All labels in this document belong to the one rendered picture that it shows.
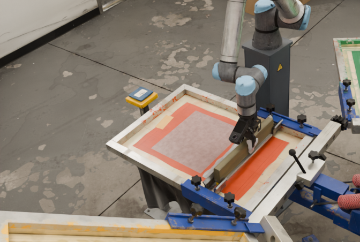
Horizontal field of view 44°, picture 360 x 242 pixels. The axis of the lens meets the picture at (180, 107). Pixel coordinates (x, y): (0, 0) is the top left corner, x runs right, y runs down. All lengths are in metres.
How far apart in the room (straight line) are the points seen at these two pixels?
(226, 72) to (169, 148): 0.48
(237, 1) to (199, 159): 0.71
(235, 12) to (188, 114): 0.67
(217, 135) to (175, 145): 0.20
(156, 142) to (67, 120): 2.07
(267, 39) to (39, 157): 2.26
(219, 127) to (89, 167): 1.62
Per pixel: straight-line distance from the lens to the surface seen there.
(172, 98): 2.34
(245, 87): 1.71
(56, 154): 3.79
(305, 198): 1.90
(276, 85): 2.37
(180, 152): 2.06
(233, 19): 1.83
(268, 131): 2.03
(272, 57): 2.25
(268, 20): 2.19
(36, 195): 3.52
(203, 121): 2.21
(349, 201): 1.69
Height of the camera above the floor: 2.33
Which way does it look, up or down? 36 degrees down
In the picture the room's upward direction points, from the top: 9 degrees counter-clockwise
